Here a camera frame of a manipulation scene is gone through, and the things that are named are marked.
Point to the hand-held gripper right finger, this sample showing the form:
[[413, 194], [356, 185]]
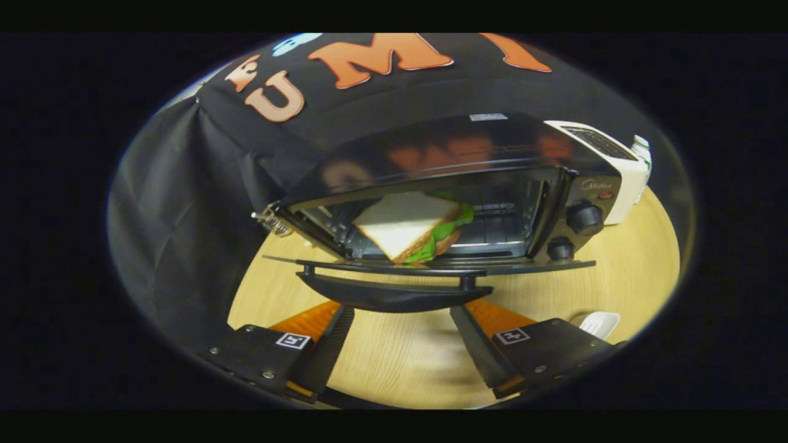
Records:
[[474, 351]]

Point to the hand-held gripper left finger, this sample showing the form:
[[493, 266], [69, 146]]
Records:
[[329, 351]]

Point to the white bread lettuce sandwich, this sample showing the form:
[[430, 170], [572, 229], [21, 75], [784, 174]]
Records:
[[403, 221]]

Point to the black toaster oven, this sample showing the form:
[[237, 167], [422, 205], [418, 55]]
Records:
[[431, 154]]

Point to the white pop-up toaster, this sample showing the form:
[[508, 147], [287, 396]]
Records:
[[628, 184]]

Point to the white ribbed plastic tray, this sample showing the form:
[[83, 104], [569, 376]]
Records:
[[600, 323]]

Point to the black backdrop cloth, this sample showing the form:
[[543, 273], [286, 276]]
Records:
[[178, 215]]

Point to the white bottle green label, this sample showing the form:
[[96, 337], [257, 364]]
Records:
[[642, 149]]

